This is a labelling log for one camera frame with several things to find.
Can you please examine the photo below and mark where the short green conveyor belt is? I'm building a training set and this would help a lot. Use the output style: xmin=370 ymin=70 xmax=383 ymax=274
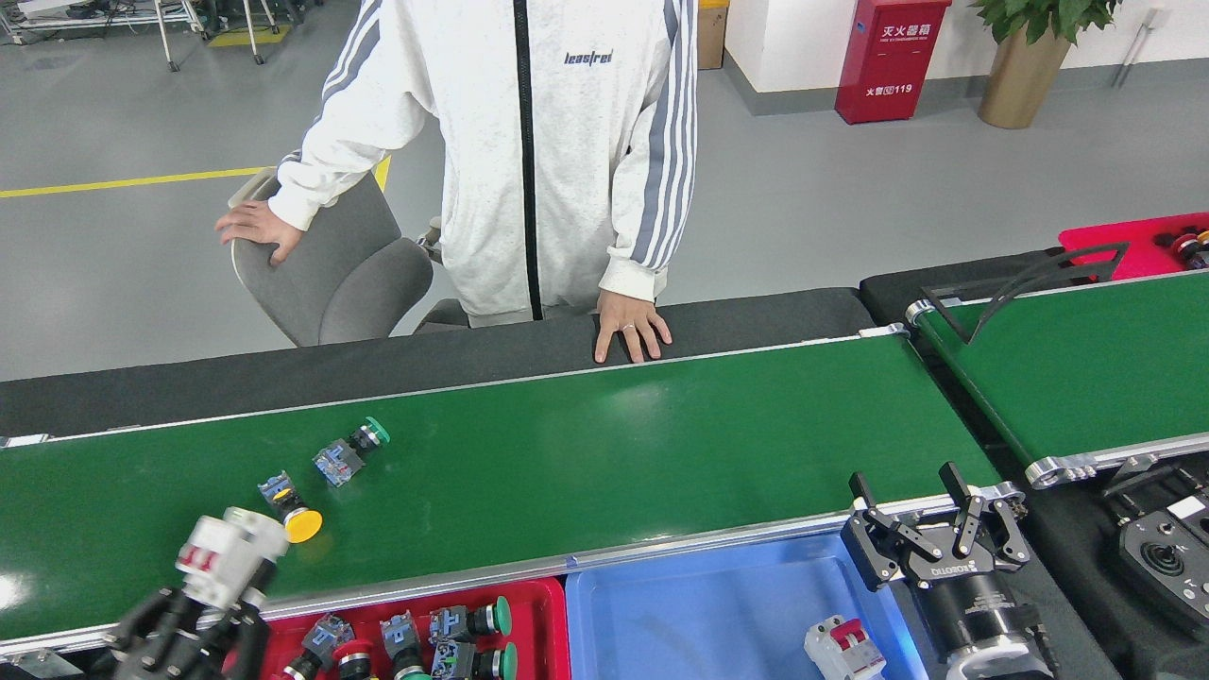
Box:
xmin=905 ymin=269 xmax=1209 ymax=490

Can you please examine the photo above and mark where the red plastic tray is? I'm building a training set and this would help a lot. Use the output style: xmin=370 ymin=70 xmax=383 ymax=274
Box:
xmin=1058 ymin=212 xmax=1209 ymax=282
xmin=222 ymin=578 xmax=573 ymax=680

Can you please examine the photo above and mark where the potted plant brown pot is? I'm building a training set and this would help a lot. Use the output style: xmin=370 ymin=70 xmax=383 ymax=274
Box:
xmin=971 ymin=0 xmax=1125 ymax=130

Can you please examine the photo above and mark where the long green conveyor belt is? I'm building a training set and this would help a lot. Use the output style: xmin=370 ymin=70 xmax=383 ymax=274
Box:
xmin=0 ymin=324 xmax=1030 ymax=662

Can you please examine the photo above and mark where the black joystick control box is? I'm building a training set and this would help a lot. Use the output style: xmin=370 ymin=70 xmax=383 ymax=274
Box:
xmin=1117 ymin=491 xmax=1209 ymax=645

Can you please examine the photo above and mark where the yellow mushroom push button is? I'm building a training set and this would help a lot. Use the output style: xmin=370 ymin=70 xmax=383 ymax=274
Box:
xmin=257 ymin=470 xmax=324 ymax=545

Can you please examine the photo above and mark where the black guide bracket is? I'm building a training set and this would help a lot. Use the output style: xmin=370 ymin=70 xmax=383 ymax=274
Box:
xmin=921 ymin=242 xmax=1131 ymax=346

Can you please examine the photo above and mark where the person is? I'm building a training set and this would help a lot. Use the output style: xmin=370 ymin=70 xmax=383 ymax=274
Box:
xmin=267 ymin=0 xmax=701 ymax=328

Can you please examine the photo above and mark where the red mushroom push button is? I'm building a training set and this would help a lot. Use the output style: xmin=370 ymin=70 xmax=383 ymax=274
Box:
xmin=332 ymin=638 xmax=377 ymax=680

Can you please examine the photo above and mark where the grey office chair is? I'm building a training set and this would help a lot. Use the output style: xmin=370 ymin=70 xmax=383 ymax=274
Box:
xmin=227 ymin=168 xmax=470 ymax=348

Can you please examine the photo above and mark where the white breaker red lever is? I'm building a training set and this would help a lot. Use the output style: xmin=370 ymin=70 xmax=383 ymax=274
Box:
xmin=804 ymin=616 xmax=887 ymax=680

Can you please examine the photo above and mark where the cardboard box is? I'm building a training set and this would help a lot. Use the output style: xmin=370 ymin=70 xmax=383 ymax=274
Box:
xmin=697 ymin=0 xmax=731 ymax=71

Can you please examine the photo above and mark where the white wheeled rack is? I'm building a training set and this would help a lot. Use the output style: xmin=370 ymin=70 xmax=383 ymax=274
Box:
xmin=0 ymin=0 xmax=206 ymax=73

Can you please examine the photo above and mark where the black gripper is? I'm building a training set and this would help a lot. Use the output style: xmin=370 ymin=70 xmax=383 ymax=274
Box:
xmin=841 ymin=462 xmax=1040 ymax=657

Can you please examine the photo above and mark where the blue plastic tray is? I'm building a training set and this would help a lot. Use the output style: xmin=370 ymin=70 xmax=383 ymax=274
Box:
xmin=564 ymin=529 xmax=931 ymax=680

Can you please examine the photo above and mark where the green mushroom push button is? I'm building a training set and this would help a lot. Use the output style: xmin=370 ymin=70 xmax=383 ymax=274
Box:
xmin=433 ymin=640 xmax=519 ymax=680
xmin=380 ymin=611 xmax=433 ymax=680
xmin=430 ymin=595 xmax=514 ymax=645

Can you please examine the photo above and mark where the white double circuit breaker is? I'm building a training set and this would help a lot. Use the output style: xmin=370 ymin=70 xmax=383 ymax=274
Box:
xmin=176 ymin=507 xmax=290 ymax=610

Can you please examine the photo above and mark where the red fire extinguisher box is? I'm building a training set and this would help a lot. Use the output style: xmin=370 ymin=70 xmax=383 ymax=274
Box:
xmin=835 ymin=0 xmax=953 ymax=126

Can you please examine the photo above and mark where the person's right hand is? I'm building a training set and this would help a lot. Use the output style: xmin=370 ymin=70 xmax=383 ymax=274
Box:
xmin=214 ymin=200 xmax=305 ymax=267

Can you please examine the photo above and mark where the person's left hand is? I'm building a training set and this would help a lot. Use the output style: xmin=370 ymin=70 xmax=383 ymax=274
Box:
xmin=593 ymin=290 xmax=673 ymax=365

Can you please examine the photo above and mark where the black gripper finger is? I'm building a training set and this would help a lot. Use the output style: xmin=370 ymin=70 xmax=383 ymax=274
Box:
xmin=213 ymin=560 xmax=279 ymax=680
xmin=94 ymin=587 xmax=195 ymax=680

